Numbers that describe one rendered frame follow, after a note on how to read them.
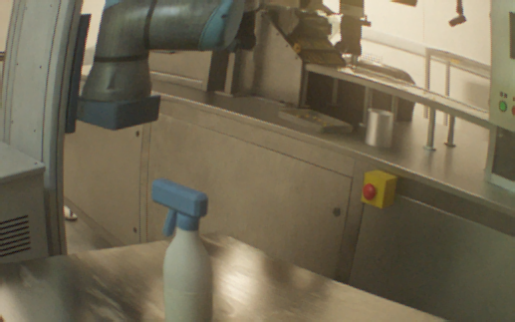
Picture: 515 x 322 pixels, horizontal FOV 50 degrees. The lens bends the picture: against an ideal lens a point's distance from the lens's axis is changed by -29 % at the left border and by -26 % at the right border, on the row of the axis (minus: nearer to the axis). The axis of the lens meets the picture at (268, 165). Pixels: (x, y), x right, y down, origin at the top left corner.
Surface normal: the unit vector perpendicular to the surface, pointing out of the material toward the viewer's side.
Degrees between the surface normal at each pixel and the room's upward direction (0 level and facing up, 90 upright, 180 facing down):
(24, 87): 90
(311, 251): 90
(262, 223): 90
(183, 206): 90
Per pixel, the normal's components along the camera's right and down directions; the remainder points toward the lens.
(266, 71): -0.71, 0.11
